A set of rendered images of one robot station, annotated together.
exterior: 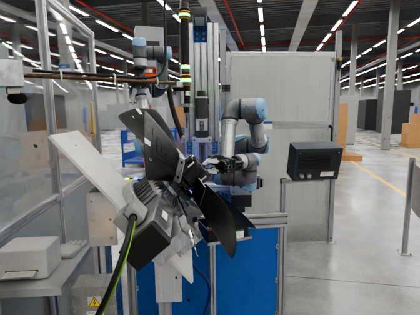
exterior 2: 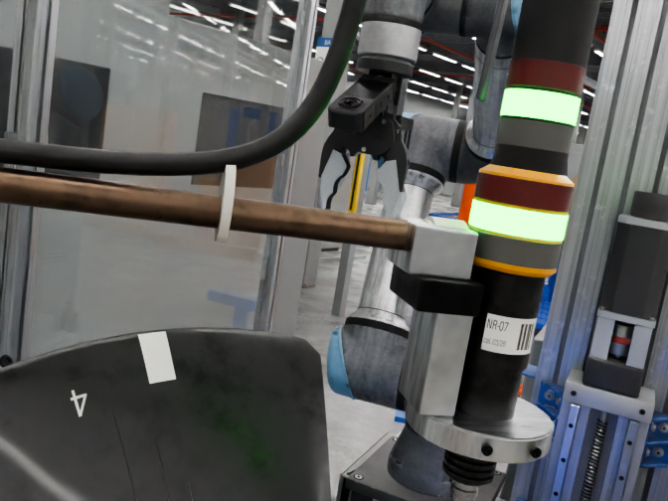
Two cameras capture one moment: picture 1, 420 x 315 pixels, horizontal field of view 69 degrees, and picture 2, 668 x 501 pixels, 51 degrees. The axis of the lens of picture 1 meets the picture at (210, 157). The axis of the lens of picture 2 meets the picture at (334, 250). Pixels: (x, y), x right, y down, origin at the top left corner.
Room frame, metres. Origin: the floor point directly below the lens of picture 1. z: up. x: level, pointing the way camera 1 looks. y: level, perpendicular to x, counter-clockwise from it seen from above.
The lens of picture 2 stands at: (0.94, 0.03, 1.58)
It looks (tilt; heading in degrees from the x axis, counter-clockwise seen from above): 9 degrees down; 24
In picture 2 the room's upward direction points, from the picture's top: 9 degrees clockwise
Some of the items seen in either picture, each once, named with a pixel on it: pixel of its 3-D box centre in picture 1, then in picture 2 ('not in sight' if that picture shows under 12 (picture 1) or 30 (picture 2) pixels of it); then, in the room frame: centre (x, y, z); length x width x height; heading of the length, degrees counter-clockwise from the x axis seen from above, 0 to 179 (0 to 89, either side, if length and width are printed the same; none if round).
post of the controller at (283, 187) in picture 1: (283, 195); not in sight; (1.67, -0.41, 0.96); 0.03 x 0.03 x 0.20; 4
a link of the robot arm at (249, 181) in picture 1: (246, 179); not in sight; (1.56, -0.19, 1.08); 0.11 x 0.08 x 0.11; 76
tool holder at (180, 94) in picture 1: (184, 94); (476, 332); (1.27, 0.10, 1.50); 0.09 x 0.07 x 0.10; 129
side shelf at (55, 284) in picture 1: (48, 266); not in sight; (1.12, 0.63, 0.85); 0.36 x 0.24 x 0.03; 4
